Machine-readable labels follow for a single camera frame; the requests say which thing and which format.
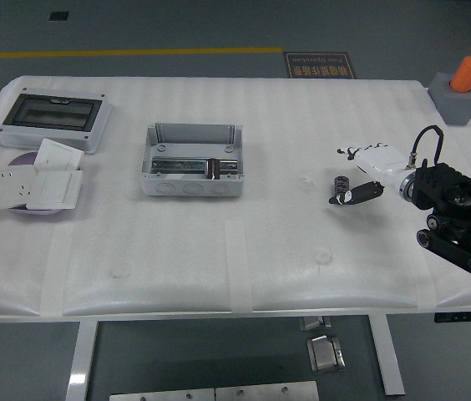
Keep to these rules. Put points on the white foam mat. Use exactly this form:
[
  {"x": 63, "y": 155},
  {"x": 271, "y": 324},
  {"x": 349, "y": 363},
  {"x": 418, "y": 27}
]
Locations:
[{"x": 260, "y": 104}]

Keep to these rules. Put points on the black table control panel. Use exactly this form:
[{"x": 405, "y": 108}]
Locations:
[{"x": 467, "y": 317}]

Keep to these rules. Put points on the open grey junction box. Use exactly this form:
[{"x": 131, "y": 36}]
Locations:
[{"x": 193, "y": 142}]

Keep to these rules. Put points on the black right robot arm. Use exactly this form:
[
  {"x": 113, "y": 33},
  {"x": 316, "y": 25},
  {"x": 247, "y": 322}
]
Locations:
[{"x": 448, "y": 184}]

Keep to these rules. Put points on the black floor sign, orange text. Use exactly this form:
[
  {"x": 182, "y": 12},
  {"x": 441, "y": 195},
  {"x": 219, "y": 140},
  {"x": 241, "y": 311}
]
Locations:
[{"x": 319, "y": 64}]

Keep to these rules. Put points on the orange cylinder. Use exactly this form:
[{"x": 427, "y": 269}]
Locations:
[{"x": 467, "y": 73}]

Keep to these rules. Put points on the white wall socket panel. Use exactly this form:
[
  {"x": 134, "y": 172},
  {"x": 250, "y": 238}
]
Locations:
[{"x": 8, "y": 186}]

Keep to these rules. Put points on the small metal block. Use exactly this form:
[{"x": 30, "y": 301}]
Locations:
[{"x": 314, "y": 323}]

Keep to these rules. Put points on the white rocker switch panel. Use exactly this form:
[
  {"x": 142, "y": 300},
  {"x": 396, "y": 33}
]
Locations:
[
  {"x": 58, "y": 154},
  {"x": 56, "y": 190}
]

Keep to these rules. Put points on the grey foam block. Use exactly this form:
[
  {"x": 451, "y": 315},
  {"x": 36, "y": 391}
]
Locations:
[{"x": 454, "y": 106}]

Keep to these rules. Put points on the wide metal plate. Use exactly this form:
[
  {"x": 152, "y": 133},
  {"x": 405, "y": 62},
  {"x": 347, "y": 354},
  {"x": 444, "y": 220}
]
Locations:
[
  {"x": 162, "y": 395},
  {"x": 266, "y": 392}
]

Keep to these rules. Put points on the metal rail of junction box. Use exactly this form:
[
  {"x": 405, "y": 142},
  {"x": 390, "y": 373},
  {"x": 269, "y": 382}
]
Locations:
[{"x": 177, "y": 165}]

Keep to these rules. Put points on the large metal block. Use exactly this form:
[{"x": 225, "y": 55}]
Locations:
[{"x": 325, "y": 354}]

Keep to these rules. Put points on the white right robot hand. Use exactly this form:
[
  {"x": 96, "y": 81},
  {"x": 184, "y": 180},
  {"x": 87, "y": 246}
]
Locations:
[{"x": 379, "y": 160}]

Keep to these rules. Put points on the grey distribution box, clear lid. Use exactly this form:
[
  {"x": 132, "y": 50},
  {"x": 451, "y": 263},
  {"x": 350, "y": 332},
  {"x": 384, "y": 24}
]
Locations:
[{"x": 52, "y": 113}]

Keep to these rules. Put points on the white table leg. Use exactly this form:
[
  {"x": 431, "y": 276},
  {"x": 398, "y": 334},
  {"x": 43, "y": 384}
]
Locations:
[
  {"x": 81, "y": 363},
  {"x": 388, "y": 359}
]

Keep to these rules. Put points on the black floor hatch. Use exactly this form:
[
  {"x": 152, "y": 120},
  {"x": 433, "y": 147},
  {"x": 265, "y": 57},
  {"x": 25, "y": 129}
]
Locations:
[{"x": 58, "y": 16}]

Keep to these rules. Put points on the purple round plate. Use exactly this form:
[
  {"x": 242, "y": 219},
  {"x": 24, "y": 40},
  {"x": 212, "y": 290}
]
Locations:
[{"x": 22, "y": 159}]

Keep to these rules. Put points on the white tape strip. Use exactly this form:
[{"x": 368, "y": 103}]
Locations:
[{"x": 425, "y": 294}]

